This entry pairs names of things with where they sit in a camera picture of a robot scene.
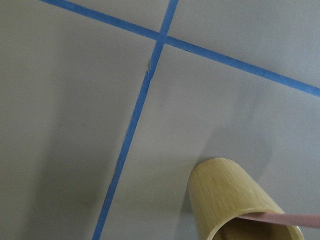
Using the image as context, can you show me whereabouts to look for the bamboo cup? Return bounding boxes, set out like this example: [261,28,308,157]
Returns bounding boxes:
[187,157,304,240]

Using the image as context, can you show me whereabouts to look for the pink chopstick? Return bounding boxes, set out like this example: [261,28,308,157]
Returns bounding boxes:
[238,212,320,229]

